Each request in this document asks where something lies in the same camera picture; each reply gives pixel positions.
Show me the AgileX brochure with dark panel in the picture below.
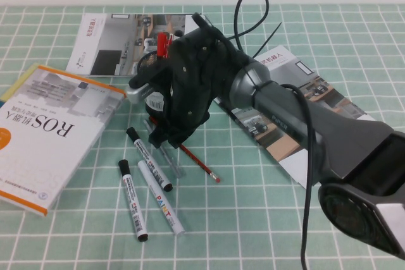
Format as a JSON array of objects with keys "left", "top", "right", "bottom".
[{"left": 65, "top": 13, "right": 209, "bottom": 78}]

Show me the white brochure under stack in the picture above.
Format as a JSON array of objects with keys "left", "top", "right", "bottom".
[{"left": 218, "top": 102, "right": 309, "bottom": 190}]

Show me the black cable tie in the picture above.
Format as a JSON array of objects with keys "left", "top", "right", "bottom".
[{"left": 254, "top": 22, "right": 284, "bottom": 59}]

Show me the transparent grey gel pen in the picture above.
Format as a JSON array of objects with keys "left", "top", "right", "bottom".
[{"left": 144, "top": 120, "right": 185, "bottom": 178}]

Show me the green checkered tablecloth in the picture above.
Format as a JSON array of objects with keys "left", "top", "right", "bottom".
[{"left": 0, "top": 4, "right": 405, "bottom": 270}]

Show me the black camera cable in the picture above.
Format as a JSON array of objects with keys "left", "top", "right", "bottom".
[{"left": 190, "top": 0, "right": 318, "bottom": 270}]

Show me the white paint marker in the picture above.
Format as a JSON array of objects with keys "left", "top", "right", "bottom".
[{"left": 137, "top": 160, "right": 185, "bottom": 235}]

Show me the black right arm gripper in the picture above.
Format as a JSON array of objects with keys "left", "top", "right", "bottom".
[{"left": 148, "top": 28, "right": 252, "bottom": 150}]

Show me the red marker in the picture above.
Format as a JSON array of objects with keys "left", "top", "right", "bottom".
[{"left": 156, "top": 32, "right": 173, "bottom": 59}]

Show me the black mesh pen holder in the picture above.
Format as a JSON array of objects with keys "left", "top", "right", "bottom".
[{"left": 136, "top": 51, "right": 168, "bottom": 118}]

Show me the AgileX brochure with robot photo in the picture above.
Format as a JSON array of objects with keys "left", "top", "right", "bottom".
[{"left": 213, "top": 45, "right": 377, "bottom": 187}]

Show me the white orange ROS book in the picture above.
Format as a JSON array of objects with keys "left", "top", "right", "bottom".
[{"left": 0, "top": 64, "right": 127, "bottom": 218}]

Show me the red pencil with eraser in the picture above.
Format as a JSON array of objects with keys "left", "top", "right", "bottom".
[{"left": 147, "top": 116, "right": 221, "bottom": 183}]

